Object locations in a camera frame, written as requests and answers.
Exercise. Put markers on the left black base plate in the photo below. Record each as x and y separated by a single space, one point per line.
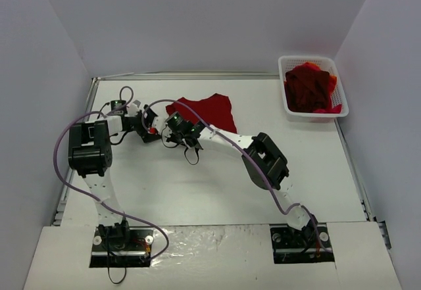
134 253

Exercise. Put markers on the red t shirt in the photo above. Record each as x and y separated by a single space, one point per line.
215 110

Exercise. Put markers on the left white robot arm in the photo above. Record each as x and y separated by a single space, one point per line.
90 155

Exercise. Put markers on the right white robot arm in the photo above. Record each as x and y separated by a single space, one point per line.
265 164

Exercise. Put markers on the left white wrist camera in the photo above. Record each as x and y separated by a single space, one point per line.
134 108

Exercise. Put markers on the white plastic basket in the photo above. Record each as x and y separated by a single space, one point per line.
289 62

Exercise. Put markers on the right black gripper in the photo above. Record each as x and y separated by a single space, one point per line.
169 135

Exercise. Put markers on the orange shirt in basket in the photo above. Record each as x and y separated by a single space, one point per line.
319 89

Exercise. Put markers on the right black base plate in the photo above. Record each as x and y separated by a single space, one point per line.
290 246

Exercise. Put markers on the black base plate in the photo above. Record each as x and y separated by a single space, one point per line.
290 246
134 253

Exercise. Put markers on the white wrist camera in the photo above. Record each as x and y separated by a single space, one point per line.
134 108
159 127

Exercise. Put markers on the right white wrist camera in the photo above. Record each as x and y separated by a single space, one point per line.
159 127

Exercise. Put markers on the dark red shirt in basket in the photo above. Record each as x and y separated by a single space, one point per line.
294 89

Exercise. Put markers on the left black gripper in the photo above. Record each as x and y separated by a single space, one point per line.
148 127

